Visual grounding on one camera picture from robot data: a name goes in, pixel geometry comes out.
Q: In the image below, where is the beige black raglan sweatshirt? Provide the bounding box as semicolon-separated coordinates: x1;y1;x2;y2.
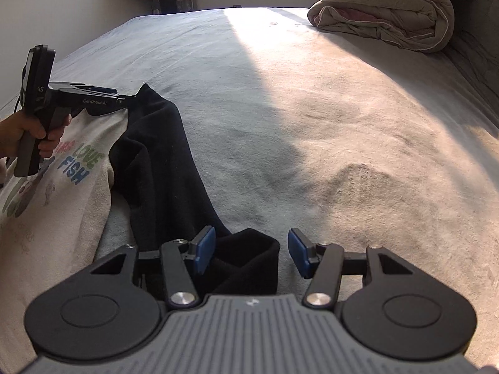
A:
1;85;280;373

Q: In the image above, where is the person's left hand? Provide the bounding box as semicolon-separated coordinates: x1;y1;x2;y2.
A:
0;112;72;159

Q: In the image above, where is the grey bed sheet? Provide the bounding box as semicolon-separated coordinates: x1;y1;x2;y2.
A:
0;6;499;371

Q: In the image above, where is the quilted beige headboard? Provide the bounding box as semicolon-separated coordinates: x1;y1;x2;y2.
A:
444;0;498;125

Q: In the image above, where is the folded beige pink comforter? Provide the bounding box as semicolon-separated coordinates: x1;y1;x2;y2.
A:
307;0;454;53

